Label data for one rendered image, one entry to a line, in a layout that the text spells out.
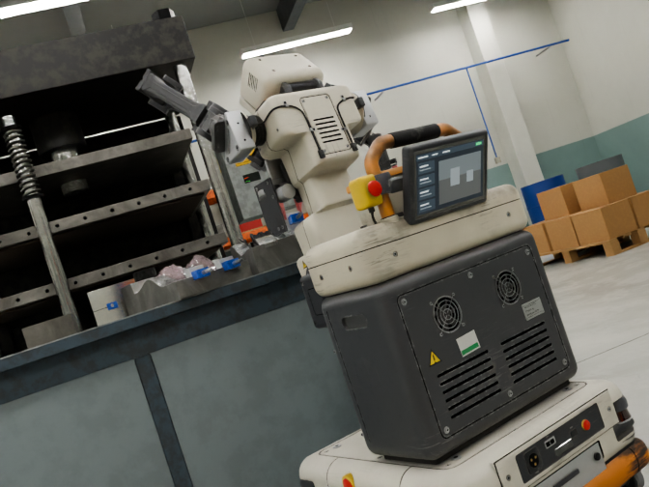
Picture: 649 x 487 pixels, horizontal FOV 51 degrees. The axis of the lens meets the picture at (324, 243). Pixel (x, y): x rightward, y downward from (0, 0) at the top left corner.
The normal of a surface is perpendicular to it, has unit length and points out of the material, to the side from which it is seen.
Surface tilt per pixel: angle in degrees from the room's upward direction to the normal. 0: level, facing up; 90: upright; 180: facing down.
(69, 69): 90
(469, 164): 115
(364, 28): 90
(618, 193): 90
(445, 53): 90
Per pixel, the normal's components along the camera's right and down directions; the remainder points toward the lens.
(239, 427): 0.29, -0.12
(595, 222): -0.87, 0.28
